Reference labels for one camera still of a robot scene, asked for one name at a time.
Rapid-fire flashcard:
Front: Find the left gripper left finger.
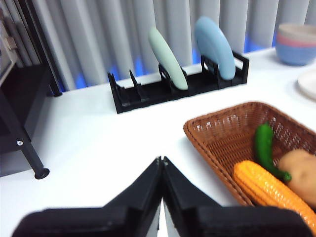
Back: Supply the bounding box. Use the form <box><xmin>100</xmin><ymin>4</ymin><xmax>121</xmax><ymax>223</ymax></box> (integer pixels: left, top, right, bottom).
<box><xmin>12</xmin><ymin>157</ymin><xmax>163</xmax><ymax>237</ymax></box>

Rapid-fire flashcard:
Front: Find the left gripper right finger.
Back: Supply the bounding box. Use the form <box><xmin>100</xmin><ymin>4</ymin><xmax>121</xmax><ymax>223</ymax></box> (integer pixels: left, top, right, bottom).
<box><xmin>162</xmin><ymin>156</ymin><xmax>314</xmax><ymax>237</ymax></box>

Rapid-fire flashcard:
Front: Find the yellow orange toy corn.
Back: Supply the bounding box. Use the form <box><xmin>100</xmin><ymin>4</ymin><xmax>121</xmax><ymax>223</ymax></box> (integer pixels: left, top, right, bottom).
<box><xmin>233</xmin><ymin>160</ymin><xmax>316</xmax><ymax>228</ymax></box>

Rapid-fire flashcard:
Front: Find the brown wicker basket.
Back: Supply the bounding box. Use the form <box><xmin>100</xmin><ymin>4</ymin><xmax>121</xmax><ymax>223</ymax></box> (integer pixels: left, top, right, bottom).
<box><xmin>183</xmin><ymin>100</ymin><xmax>316</xmax><ymax>207</ymax></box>

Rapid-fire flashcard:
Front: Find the green toy cucumber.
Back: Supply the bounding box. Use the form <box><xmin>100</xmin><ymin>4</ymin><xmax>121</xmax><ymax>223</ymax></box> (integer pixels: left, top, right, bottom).
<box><xmin>254</xmin><ymin>121</ymin><xmax>292</xmax><ymax>183</ymax></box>

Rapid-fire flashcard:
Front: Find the tan toy potato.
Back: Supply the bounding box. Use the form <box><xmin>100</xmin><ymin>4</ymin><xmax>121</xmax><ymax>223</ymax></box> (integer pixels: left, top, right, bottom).
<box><xmin>278</xmin><ymin>149</ymin><xmax>316</xmax><ymax>205</ymax></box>

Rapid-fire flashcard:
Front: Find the black plate rack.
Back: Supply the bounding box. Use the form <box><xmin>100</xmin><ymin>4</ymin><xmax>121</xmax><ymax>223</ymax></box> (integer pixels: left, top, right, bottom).
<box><xmin>107</xmin><ymin>51</ymin><xmax>250</xmax><ymax>115</ymax></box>

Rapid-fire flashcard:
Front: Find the pale green plate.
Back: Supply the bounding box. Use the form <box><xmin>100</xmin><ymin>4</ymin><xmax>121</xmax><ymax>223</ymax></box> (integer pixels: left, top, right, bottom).
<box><xmin>148</xmin><ymin>26</ymin><xmax>188</xmax><ymax>91</ymax></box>

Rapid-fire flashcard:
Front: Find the white plate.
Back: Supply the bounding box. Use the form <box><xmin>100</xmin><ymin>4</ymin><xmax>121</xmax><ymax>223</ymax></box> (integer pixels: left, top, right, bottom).
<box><xmin>297</xmin><ymin>69</ymin><xmax>316</xmax><ymax>102</ymax></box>

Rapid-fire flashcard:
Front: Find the pale blue plate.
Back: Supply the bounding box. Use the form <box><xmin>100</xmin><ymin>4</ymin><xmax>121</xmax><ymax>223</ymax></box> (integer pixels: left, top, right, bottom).
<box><xmin>194</xmin><ymin>16</ymin><xmax>237</xmax><ymax>81</ymax></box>

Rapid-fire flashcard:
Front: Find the grey white curtain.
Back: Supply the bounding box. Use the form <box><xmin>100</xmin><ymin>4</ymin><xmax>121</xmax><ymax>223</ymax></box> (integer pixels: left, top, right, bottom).
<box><xmin>4</xmin><ymin>0</ymin><xmax>316</xmax><ymax>92</ymax></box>

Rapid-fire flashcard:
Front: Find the blue bowl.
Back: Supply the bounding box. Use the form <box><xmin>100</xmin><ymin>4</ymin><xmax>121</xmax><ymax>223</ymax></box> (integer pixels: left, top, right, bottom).
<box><xmin>275</xmin><ymin>40</ymin><xmax>316</xmax><ymax>67</ymax></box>

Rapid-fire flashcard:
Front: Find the pink bowl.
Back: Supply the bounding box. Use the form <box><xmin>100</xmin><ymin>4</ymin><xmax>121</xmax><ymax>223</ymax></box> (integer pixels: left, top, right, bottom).
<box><xmin>276</xmin><ymin>33</ymin><xmax>316</xmax><ymax>47</ymax></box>

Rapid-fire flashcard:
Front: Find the beige bowl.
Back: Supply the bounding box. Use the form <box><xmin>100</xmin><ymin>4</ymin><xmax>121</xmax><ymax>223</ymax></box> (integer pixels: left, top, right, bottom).
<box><xmin>277</xmin><ymin>23</ymin><xmax>316</xmax><ymax>38</ymax></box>

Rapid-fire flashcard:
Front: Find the black metal shelf frame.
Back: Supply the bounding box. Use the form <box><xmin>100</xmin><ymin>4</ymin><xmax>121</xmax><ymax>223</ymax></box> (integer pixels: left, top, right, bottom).
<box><xmin>0</xmin><ymin>0</ymin><xmax>63</xmax><ymax>180</ymax></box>

